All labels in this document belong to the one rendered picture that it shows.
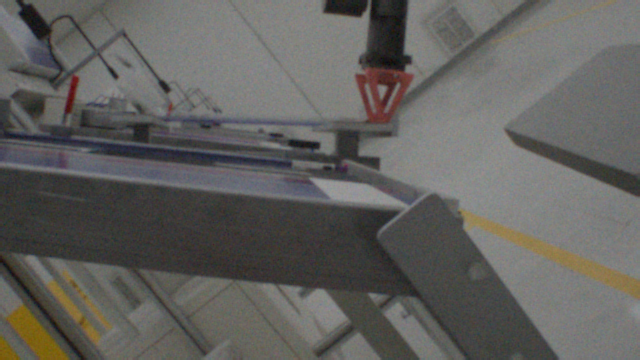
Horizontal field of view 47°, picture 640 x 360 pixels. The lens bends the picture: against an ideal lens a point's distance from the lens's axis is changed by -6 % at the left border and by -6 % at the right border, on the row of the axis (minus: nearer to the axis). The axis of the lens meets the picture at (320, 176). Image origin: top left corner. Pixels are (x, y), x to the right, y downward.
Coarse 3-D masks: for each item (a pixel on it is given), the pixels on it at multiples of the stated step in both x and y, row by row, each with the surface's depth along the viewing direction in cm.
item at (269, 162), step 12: (12, 132) 109; (72, 144) 110; (84, 144) 110; (96, 144) 110; (108, 144) 111; (120, 144) 111; (180, 156) 112; (192, 156) 112; (204, 156) 112; (216, 156) 112; (228, 156) 112; (240, 156) 112; (288, 168) 113; (336, 168) 114
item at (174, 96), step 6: (144, 72) 679; (150, 72) 713; (156, 78) 754; (174, 90) 739; (174, 96) 697; (180, 96) 754; (174, 102) 697; (204, 102) 749; (180, 108) 698; (186, 108) 722; (192, 108) 725; (216, 126) 722; (222, 126) 757; (240, 132) 694; (246, 132) 694; (252, 132) 695; (258, 132) 695; (264, 132) 691
